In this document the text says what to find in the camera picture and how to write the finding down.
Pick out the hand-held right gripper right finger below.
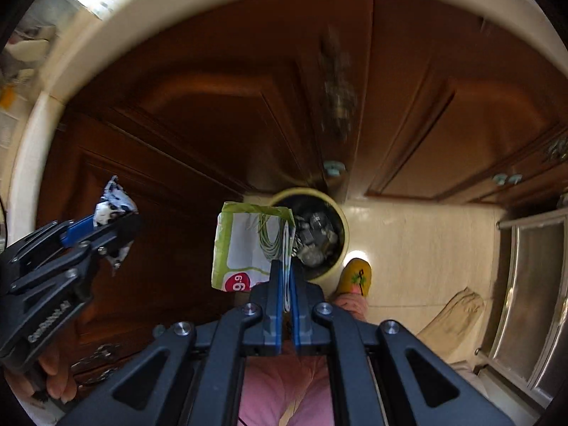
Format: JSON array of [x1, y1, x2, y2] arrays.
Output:
[[290, 270, 518, 426]]

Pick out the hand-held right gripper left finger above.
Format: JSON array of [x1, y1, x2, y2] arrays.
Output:
[[58, 260, 284, 426]]

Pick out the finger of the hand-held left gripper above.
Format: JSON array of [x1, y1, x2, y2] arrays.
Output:
[[9, 213, 145, 294], [6, 215, 96, 271]]

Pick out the black white wrapper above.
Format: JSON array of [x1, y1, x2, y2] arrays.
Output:
[[94, 176, 138, 276]]

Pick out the green white paper packet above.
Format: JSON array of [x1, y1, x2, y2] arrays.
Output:
[[209, 201, 297, 313]]

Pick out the round yellow-rimmed bin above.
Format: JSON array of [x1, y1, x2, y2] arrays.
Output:
[[268, 187, 350, 282]]

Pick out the person's left forearm white sleeve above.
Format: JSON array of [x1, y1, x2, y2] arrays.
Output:
[[18, 393, 76, 426]]

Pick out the person's left hand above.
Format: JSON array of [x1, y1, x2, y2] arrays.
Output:
[[6, 344, 78, 402]]

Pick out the wooden cabinet door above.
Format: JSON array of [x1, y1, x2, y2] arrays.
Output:
[[35, 111, 249, 391], [355, 0, 568, 205], [66, 0, 373, 196]]

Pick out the person's leg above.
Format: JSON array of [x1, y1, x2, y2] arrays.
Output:
[[237, 290, 369, 426]]

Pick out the grey crumpled wrappers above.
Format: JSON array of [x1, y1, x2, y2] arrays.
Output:
[[294, 212, 343, 268]]

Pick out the yellow slipper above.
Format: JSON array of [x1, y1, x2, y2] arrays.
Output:
[[334, 257, 372, 297]]

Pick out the beige floor cloth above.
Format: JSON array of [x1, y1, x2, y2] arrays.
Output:
[[417, 288, 485, 356]]

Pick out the steel framed glass door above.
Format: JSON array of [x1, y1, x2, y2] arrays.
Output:
[[477, 208, 568, 409]]

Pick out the ornate metal cabinet handle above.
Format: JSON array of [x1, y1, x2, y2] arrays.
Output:
[[71, 342, 120, 376], [544, 131, 568, 163]]

